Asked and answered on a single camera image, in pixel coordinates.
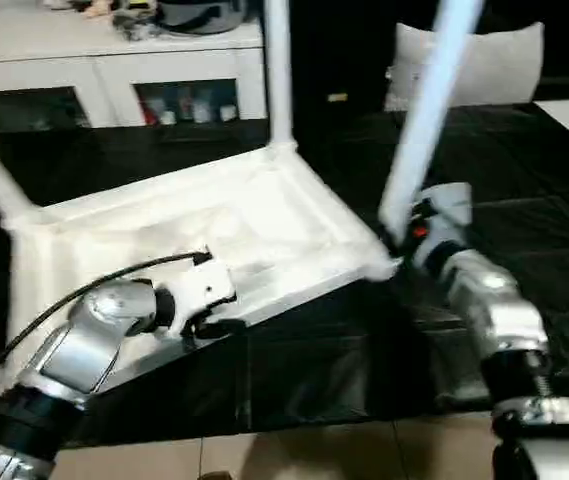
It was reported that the white cabinet with glass doors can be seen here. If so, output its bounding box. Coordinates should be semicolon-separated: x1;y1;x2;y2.
0;0;267;133

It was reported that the black work mat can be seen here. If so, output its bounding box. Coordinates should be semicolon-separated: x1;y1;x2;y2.
0;100;569;446

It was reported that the white plastic table top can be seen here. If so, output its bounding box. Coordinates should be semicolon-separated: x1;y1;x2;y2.
0;140;405;403

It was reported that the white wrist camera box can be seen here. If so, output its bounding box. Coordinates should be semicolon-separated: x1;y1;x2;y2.
410;182;475;271
164;256;237;341

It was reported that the grey pillow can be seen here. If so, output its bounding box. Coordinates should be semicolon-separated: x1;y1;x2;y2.
384;20;545;111

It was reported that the grey black bag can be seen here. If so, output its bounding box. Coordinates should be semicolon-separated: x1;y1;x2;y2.
109;0;263;37

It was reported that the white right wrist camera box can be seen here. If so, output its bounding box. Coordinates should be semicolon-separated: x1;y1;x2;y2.
410;182;475;271

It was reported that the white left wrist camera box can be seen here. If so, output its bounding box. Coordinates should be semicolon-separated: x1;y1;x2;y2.
164;256;237;341

